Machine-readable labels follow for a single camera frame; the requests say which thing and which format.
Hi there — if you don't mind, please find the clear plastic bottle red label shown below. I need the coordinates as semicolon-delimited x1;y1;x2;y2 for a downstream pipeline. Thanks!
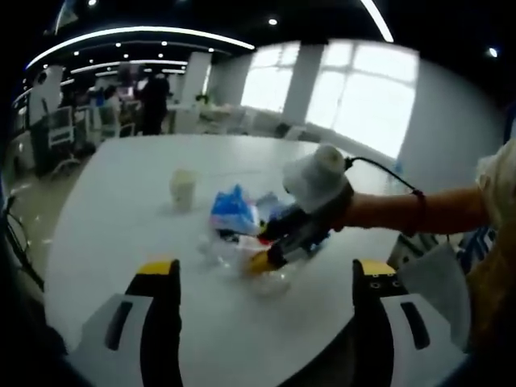
196;231;293;298

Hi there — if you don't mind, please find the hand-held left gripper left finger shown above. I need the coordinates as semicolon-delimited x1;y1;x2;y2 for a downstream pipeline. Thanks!
66;259;185;387

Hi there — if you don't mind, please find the wide bright window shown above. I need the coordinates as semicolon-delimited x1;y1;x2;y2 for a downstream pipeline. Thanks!
306;42;418;156

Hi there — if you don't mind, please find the blue plastic packet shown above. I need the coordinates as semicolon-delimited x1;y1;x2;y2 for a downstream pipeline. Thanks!
209;184;261;237

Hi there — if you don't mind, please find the dark bracelet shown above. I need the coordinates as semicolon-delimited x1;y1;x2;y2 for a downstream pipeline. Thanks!
402;189;427;238

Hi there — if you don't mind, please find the person's grey clothing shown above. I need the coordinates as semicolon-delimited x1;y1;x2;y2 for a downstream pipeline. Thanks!
398;241;472;346

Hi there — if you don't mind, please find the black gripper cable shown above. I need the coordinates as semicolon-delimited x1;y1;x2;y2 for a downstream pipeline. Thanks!
345;155;421;195

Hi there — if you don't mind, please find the black stand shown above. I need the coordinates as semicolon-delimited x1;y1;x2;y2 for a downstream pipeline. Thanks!
2;195;45;291

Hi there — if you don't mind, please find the white table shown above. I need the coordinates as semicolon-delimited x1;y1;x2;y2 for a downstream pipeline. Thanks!
44;135;408;387

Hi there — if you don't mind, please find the beige paper cup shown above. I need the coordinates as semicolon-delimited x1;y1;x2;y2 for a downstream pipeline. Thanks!
169;169;201;213

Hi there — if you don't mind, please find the white office chair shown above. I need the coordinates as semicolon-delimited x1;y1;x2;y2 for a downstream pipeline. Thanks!
48;108;77;148
98;105;136;138

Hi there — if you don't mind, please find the curved ceiling light strip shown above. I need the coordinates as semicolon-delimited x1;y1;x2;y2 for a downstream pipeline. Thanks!
23;26;257;69

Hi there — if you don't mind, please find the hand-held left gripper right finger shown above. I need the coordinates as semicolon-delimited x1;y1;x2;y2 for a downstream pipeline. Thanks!
350;259;468;387

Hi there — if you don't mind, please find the short ceiling light strip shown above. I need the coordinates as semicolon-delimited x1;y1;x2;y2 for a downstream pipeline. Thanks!
360;0;395;44

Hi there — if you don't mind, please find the narrow bright window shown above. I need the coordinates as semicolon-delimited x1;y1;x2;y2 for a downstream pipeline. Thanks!
240;43;302;112

